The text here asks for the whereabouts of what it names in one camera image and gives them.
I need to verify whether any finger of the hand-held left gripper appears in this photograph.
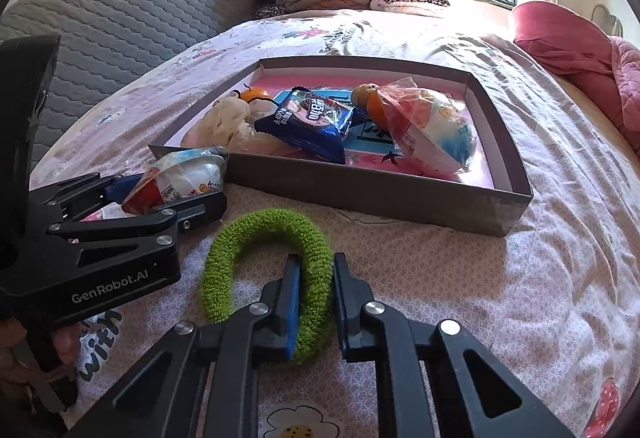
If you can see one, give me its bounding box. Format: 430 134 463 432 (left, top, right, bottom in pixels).
29 171 147 221
45 189 229 243

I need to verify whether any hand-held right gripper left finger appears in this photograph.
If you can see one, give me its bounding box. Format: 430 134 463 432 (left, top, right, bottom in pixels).
65 254 303 438

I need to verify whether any tangerine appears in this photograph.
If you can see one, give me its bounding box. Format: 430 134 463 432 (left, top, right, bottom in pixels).
366 91 396 129
239 86 275 103

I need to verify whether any walnut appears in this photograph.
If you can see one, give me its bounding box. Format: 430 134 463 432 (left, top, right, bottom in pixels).
351 83 381 106

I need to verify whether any large toy egg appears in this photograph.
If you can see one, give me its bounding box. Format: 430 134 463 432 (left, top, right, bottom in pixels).
377 77 480 176

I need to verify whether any grey quilted headboard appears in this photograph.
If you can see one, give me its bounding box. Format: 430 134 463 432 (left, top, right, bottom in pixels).
0 0 261 179

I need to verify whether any white heart-shaped chair back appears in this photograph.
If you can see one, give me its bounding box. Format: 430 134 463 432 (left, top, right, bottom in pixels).
591 3 624 38

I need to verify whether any cream drawstring pouch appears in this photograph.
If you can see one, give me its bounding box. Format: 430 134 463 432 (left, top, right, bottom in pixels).
192 93 301 158

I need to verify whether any pink and blue book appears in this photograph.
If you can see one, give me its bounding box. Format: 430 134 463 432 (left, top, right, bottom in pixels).
182 68 496 189

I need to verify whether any shallow grey cardboard box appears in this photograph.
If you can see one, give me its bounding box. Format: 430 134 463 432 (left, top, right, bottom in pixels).
148 56 534 237

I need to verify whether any blue cookie packet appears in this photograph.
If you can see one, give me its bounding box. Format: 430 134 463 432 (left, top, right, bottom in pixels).
254 86 356 164

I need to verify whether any person's left hand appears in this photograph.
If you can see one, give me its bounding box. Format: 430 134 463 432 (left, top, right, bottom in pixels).
0 317 83 386

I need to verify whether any pink pillow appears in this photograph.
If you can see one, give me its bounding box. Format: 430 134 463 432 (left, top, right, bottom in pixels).
509 1 613 79

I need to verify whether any green fuzzy ring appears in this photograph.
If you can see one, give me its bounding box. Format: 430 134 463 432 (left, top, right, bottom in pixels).
200 208 335 366

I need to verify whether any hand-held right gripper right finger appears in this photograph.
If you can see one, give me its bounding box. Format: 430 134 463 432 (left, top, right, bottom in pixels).
332 252 576 438

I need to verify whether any small toy egg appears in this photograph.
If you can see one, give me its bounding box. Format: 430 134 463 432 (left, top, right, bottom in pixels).
121 147 230 215

